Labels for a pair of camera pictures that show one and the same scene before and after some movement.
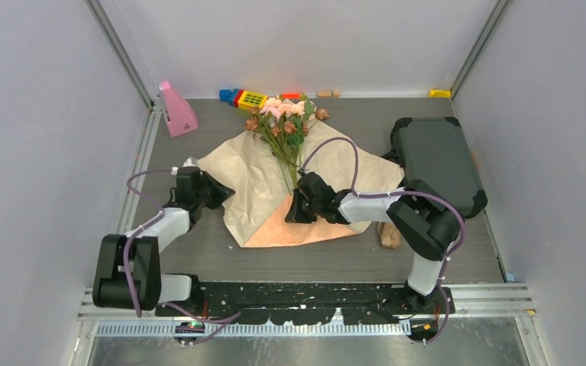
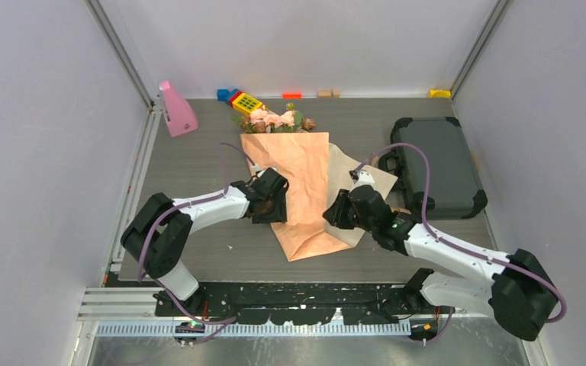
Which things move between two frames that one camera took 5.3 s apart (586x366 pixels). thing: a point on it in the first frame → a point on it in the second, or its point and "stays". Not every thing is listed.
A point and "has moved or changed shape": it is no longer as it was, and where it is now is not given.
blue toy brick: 227,95 stays
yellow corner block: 440,94 stays
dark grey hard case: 435,151 stays
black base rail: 311,303 stays
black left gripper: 221,194 → 278,215
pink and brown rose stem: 305,109 has moved or changed shape
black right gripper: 296,215 → 335,214
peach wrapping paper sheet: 255,212 has moved or changed shape
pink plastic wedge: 179,113 stays
